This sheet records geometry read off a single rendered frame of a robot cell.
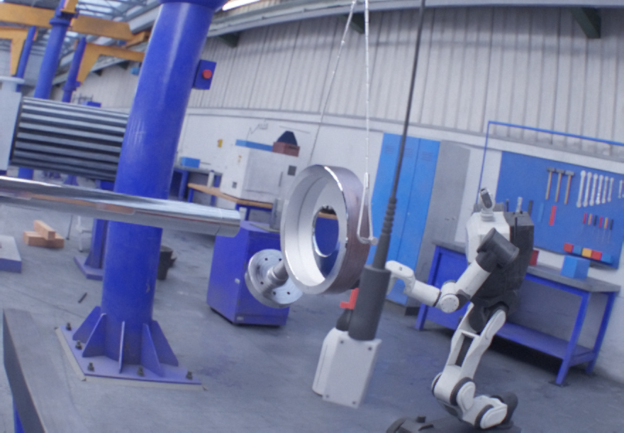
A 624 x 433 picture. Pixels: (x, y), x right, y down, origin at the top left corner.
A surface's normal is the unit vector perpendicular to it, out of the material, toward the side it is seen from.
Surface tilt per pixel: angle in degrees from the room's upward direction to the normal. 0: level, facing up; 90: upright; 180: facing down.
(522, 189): 90
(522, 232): 103
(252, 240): 90
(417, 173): 90
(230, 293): 90
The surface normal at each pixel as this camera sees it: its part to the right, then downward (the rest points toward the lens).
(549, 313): -0.81, -0.12
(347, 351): -0.36, 0.00
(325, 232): 0.55, 0.17
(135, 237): 0.33, 0.14
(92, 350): 0.82, 0.20
